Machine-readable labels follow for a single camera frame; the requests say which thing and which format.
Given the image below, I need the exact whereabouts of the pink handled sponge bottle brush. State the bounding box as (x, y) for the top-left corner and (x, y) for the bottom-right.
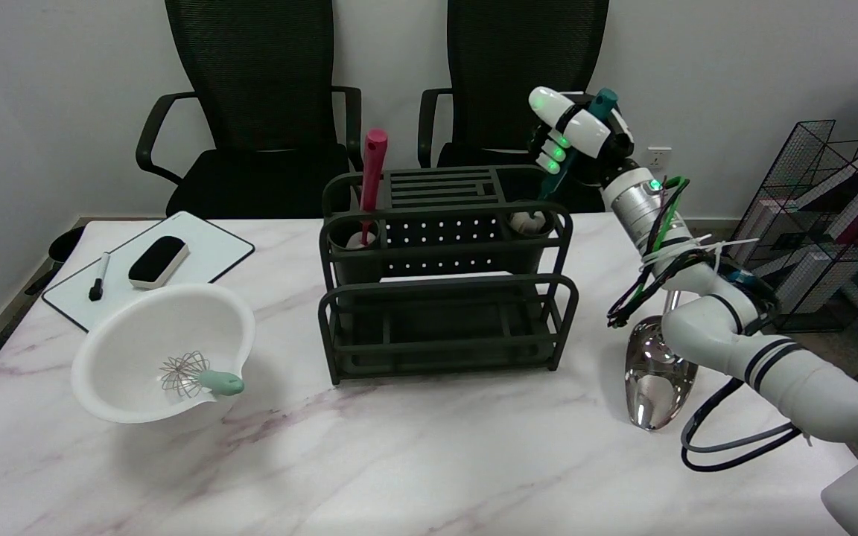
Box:
(349, 128), (389, 246)

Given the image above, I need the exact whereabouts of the white plastic mixing bowl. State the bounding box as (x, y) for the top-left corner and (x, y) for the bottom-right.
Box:
(71, 283), (257, 425)

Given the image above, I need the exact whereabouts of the leaning white book stack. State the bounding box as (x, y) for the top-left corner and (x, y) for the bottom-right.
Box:
(731, 158), (858, 270)

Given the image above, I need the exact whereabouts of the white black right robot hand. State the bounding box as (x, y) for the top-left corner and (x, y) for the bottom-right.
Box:
(527, 86), (637, 191)

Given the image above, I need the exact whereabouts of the black mesh office chair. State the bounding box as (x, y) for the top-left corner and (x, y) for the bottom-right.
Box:
(418, 0), (631, 214)
(136, 0), (365, 219)

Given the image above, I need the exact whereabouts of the teal handled sponge bottle brush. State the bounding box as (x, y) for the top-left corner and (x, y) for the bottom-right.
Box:
(511, 88), (620, 233)

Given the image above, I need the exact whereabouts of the small white whiteboard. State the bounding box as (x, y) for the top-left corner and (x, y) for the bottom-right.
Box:
(42, 211), (256, 333)

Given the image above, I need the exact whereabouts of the green robot cable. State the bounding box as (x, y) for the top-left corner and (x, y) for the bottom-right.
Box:
(641, 176), (690, 250)

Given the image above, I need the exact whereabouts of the wire whisk green handle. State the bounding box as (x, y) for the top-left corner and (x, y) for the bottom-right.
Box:
(159, 351), (246, 399)

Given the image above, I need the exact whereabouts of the dark maroon book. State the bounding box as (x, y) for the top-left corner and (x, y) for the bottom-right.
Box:
(801, 167), (858, 218)

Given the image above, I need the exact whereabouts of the black wire book rack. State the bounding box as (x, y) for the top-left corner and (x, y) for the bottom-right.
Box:
(723, 119), (858, 334)

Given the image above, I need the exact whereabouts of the white grey book stack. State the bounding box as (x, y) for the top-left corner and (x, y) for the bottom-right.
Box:
(764, 249), (839, 315)

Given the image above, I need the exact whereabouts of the shiny steel scoop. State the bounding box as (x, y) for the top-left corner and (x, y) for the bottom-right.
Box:
(625, 289), (699, 431)

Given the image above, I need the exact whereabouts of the black white board eraser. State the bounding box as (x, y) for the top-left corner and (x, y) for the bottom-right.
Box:
(128, 235), (191, 290)

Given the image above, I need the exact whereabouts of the black whiteboard marker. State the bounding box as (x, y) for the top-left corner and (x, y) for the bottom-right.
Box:
(89, 252), (112, 302)

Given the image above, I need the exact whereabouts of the dark green dish rack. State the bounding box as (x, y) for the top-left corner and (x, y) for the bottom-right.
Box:
(318, 165), (579, 386)

